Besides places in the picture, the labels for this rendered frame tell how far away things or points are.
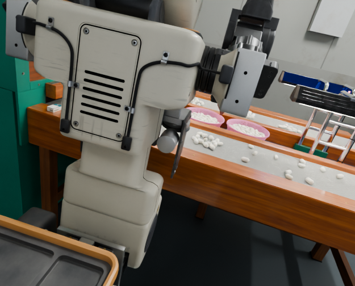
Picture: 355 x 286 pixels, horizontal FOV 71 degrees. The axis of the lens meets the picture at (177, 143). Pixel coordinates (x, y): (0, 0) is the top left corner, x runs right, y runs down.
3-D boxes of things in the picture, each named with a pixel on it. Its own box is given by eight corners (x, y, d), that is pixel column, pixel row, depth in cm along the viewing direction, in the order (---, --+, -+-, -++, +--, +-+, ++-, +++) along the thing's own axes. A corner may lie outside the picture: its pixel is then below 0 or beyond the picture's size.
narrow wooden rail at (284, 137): (366, 172, 155) (375, 157, 151) (108, 96, 184) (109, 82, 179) (362, 168, 160) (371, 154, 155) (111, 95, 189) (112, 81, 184)
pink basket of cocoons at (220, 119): (225, 140, 150) (229, 126, 146) (182, 134, 145) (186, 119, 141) (214, 123, 173) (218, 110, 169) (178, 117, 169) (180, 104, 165)
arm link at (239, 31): (232, 40, 49) (259, 46, 48) (241, 9, 53) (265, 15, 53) (222, 74, 57) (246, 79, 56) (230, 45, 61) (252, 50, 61)
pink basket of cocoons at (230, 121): (265, 156, 141) (271, 141, 137) (220, 142, 145) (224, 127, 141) (263, 139, 165) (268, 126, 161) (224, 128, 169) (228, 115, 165)
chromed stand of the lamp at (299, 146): (325, 159, 156) (362, 90, 137) (293, 149, 159) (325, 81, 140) (317, 147, 173) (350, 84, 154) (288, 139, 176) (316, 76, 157)
